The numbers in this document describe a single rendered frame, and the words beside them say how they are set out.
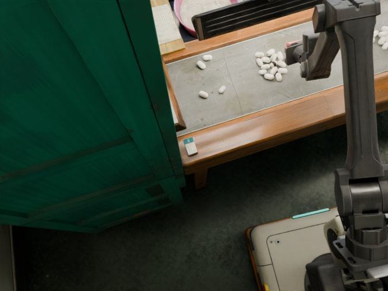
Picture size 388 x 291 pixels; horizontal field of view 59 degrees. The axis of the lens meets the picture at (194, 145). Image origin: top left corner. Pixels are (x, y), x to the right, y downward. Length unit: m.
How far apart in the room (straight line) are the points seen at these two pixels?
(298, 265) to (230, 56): 0.99
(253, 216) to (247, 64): 0.92
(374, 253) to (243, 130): 0.65
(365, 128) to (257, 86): 0.70
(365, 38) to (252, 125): 0.65
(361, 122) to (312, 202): 1.37
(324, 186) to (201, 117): 1.04
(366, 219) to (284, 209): 1.27
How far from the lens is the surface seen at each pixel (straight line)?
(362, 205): 0.77
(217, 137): 1.25
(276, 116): 1.30
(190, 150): 1.21
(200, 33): 1.07
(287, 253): 1.73
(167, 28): 1.43
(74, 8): 0.35
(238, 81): 1.37
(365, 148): 0.74
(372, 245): 0.81
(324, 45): 0.91
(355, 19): 0.72
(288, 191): 2.04
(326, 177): 2.12
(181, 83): 1.35
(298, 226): 1.74
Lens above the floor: 1.95
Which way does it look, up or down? 74 degrees down
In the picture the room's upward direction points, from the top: 2 degrees counter-clockwise
